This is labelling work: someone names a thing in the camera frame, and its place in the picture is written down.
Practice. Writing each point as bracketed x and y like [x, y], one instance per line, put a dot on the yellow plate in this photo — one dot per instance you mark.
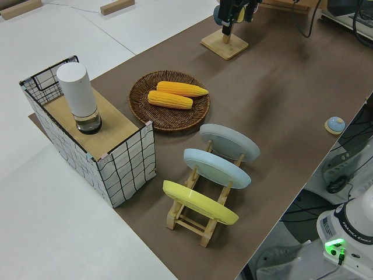
[201, 204]

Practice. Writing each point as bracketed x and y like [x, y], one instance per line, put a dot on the wooden mug tree stand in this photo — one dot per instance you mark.
[224, 48]

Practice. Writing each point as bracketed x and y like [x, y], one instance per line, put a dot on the brown table mat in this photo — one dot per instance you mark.
[277, 102]

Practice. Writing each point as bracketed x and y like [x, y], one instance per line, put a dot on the wooden plate rack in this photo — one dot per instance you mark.
[189, 226]

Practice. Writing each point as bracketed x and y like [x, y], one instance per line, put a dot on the light blue plate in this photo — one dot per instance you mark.
[217, 169]

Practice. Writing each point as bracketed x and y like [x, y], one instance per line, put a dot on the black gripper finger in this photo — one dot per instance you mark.
[227, 10]
[252, 8]

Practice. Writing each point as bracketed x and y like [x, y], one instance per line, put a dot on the blue mug yellow inside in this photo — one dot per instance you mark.
[217, 14]

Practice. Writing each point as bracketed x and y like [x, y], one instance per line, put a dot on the brown wicker basket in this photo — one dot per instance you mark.
[172, 119]

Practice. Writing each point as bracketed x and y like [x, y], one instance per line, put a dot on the light wooden block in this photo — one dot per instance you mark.
[116, 6]
[20, 8]

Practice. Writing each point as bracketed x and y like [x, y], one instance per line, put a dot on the yellow corn cob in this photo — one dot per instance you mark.
[183, 89]
[170, 100]

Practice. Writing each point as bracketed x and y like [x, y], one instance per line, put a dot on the grey plate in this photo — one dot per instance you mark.
[230, 143]

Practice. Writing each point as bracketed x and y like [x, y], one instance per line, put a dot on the white cylinder bottle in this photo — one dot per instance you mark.
[77, 93]

